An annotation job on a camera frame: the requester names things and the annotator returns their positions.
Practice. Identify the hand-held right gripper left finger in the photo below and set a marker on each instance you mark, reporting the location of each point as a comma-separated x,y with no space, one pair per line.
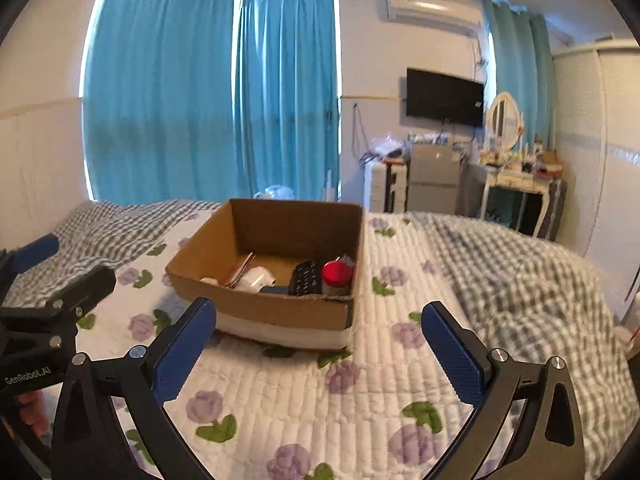
182,355

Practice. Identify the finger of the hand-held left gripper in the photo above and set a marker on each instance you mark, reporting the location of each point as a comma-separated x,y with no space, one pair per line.
80,285
32,252

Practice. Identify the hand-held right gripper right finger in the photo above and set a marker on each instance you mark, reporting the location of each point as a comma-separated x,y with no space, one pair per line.
452,355

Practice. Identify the brown cardboard box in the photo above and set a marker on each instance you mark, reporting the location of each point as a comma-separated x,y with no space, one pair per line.
280,315

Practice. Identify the white charger adapter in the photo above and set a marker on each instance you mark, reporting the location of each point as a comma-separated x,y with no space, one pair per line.
257,277

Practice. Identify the white bottle with red cap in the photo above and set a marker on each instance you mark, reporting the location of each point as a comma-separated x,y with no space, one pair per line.
337,272

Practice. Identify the black remote control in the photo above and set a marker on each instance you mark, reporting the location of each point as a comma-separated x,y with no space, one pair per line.
305,277

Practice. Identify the person's left hand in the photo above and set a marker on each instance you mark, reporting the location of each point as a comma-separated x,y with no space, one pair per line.
31,407

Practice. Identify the grey checkered bedsheet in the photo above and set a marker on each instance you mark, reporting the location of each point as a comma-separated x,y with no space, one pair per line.
525,280

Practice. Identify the silver small fridge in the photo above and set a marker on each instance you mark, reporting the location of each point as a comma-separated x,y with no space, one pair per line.
434,180

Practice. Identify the dark suitcase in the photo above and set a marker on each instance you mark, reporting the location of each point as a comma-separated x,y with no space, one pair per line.
556,210

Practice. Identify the white drawer cabinet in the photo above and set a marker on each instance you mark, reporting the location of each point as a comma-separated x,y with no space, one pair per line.
382,187

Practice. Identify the white plastic bag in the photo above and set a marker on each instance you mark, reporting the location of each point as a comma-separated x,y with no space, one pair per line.
275,192

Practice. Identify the white dressing table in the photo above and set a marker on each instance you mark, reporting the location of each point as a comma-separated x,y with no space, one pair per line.
520,180

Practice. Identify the wide blue curtain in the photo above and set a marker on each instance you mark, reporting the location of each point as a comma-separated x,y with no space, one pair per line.
160,85

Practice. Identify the clear plastic bag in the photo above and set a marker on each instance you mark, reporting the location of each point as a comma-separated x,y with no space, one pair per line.
387,146

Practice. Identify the white louvred wardrobe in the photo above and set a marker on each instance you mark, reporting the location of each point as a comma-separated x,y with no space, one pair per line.
600,170

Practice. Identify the white oval mirror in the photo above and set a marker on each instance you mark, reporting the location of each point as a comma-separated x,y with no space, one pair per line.
504,119

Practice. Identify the narrow blue curtain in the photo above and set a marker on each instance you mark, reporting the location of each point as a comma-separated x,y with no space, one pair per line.
290,85

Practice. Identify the teal curtain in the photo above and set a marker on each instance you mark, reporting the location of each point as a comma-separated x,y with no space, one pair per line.
520,65

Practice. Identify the white air conditioner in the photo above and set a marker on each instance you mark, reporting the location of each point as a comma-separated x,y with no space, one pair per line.
432,12

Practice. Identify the black wall television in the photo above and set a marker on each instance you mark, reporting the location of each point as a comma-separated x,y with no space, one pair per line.
445,96

